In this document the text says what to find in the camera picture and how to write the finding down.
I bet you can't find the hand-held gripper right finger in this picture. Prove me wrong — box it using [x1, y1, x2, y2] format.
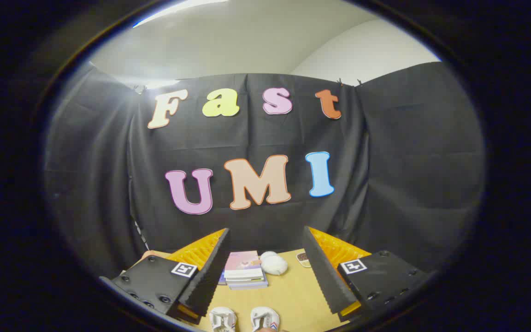
[302, 226, 432, 323]

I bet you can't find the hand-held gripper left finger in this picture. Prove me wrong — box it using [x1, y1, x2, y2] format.
[100, 228, 231, 324]

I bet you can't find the white canvas shoe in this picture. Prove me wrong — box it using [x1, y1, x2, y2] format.
[250, 307, 280, 332]
[209, 307, 238, 332]

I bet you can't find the pink cover book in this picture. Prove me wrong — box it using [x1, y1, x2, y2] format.
[224, 251, 264, 281]

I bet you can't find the pale blue cover book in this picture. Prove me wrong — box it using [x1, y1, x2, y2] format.
[219, 272, 269, 291]

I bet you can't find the white plush ball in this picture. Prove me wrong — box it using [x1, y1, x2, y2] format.
[260, 251, 289, 276]

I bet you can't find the black backdrop cloth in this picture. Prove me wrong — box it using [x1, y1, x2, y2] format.
[43, 61, 486, 283]

